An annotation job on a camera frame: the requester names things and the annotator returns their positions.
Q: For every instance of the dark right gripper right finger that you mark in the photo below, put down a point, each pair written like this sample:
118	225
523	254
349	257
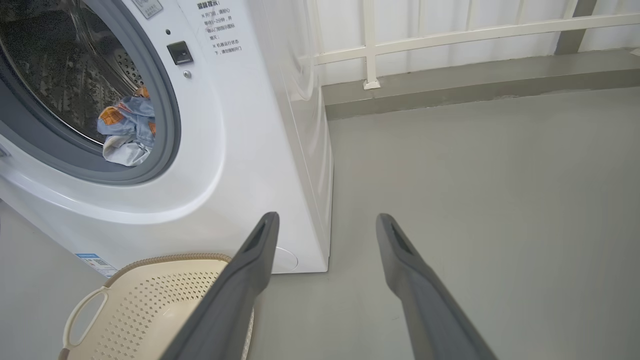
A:
430	315

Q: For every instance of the white front-load washing machine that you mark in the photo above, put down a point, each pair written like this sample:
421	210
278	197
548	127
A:
240	150

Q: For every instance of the blue white energy label sticker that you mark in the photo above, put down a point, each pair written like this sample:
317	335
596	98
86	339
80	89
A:
97	263

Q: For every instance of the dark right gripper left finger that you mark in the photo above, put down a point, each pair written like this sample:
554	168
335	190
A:
225	310

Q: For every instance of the cream perforated laundry basket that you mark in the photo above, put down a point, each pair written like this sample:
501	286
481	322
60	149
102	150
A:
150	310

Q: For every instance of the white metal railing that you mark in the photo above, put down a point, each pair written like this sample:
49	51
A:
371	45

